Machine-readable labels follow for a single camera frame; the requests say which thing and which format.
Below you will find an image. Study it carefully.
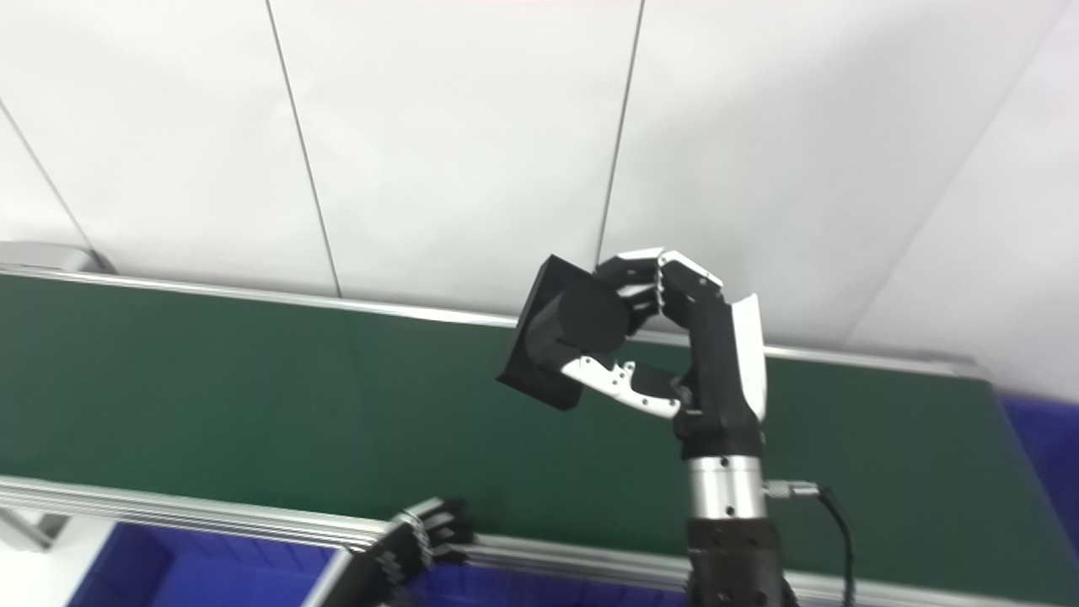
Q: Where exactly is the blue plastic bin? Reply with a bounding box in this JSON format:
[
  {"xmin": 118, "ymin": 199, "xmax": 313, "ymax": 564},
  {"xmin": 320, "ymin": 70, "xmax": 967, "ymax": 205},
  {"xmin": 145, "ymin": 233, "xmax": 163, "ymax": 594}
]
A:
[
  {"xmin": 67, "ymin": 521, "xmax": 688, "ymax": 607},
  {"xmin": 999, "ymin": 392, "xmax": 1079, "ymax": 549}
]

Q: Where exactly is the green conveyor belt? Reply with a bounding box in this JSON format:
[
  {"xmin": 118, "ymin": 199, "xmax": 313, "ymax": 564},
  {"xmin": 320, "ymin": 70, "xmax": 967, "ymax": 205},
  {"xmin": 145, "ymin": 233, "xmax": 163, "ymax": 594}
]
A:
[
  {"xmin": 0, "ymin": 242, "xmax": 1079, "ymax": 607},
  {"xmin": 0, "ymin": 274, "xmax": 1079, "ymax": 604}
]

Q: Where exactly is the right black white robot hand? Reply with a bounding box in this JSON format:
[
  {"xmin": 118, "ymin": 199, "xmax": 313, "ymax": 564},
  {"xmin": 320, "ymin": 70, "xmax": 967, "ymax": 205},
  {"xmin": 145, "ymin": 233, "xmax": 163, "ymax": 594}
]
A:
[{"xmin": 561, "ymin": 247, "xmax": 768, "ymax": 460}]

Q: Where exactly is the aluminium conveyor support leg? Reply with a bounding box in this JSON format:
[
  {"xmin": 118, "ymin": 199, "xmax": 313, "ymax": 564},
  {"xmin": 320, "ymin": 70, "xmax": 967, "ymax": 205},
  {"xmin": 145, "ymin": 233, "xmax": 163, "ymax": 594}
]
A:
[{"xmin": 0, "ymin": 506, "xmax": 70, "ymax": 553}]

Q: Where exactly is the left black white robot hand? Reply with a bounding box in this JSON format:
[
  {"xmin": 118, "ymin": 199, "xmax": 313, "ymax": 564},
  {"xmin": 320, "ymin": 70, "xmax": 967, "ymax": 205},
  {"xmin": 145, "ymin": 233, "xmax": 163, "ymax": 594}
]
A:
[{"xmin": 320, "ymin": 497, "xmax": 477, "ymax": 607}]

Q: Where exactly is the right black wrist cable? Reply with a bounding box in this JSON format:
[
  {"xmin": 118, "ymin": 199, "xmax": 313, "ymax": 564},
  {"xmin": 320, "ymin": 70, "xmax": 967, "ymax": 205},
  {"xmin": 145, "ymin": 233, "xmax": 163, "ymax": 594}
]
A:
[{"xmin": 763, "ymin": 479, "xmax": 856, "ymax": 607}]

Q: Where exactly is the black cylinder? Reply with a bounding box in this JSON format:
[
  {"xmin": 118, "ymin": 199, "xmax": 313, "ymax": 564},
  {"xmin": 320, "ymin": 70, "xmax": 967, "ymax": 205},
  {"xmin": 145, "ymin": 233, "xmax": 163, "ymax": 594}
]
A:
[{"xmin": 497, "ymin": 255, "xmax": 633, "ymax": 411}]

